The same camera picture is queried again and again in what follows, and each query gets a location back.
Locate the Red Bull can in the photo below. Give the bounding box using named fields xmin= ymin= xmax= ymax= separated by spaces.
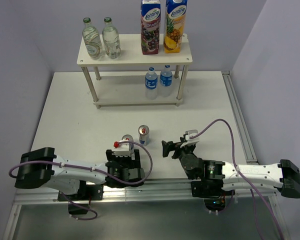
xmin=121 ymin=134 xmax=134 ymax=154
xmin=138 ymin=124 xmax=150 ymax=146

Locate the Pocari Sweat bottle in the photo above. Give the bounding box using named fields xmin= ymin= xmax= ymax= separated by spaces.
xmin=159 ymin=65 xmax=173 ymax=97
xmin=145 ymin=67 xmax=158 ymax=100

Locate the glass soda water bottle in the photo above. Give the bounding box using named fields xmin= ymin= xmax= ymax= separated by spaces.
xmin=82 ymin=17 xmax=104 ymax=59
xmin=102 ymin=17 xmax=121 ymax=59

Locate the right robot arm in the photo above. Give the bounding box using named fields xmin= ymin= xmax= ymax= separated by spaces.
xmin=161 ymin=138 xmax=300 ymax=199

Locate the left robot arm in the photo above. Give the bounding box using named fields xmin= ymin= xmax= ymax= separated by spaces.
xmin=14 ymin=147 xmax=147 ymax=200

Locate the white two-tier shelf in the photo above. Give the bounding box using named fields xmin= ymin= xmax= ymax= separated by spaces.
xmin=77 ymin=34 xmax=193 ymax=109

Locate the yellow pineapple juice carton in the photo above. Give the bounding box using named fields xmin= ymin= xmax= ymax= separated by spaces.
xmin=163 ymin=0 xmax=188 ymax=54

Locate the purple grape juice carton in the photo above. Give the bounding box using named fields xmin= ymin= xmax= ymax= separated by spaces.
xmin=140 ymin=0 xmax=161 ymax=55

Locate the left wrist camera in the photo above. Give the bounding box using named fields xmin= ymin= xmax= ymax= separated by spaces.
xmin=112 ymin=140 xmax=134 ymax=157

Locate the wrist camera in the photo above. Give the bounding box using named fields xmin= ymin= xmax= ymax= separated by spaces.
xmin=112 ymin=140 xmax=134 ymax=157
xmin=181 ymin=129 xmax=200 ymax=148

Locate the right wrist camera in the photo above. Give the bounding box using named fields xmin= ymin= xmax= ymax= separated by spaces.
xmin=181 ymin=129 xmax=200 ymax=148

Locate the aluminium frame rail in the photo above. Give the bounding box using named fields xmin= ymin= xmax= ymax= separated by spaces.
xmin=6 ymin=71 xmax=278 ymax=240

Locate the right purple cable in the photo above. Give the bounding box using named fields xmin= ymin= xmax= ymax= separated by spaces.
xmin=189 ymin=118 xmax=286 ymax=240

